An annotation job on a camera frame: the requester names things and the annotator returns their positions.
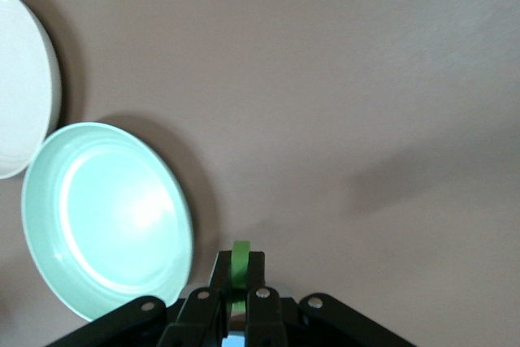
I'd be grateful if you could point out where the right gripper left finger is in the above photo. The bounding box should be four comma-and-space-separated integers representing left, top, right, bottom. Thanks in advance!
44, 249, 234, 347

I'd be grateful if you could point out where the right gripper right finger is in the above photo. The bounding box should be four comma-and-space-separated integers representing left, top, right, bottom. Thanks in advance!
243, 250, 416, 347

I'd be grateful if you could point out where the green foam letter B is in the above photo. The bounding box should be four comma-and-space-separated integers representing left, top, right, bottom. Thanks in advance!
229, 240, 252, 315

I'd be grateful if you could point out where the pale green round plate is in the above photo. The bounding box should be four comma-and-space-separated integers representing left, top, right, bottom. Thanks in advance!
20, 121, 193, 323

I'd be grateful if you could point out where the brown table mat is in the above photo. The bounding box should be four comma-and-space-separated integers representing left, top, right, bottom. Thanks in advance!
0, 0, 520, 347

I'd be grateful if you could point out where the cream round plate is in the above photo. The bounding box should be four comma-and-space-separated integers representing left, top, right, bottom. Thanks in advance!
0, 0, 63, 180

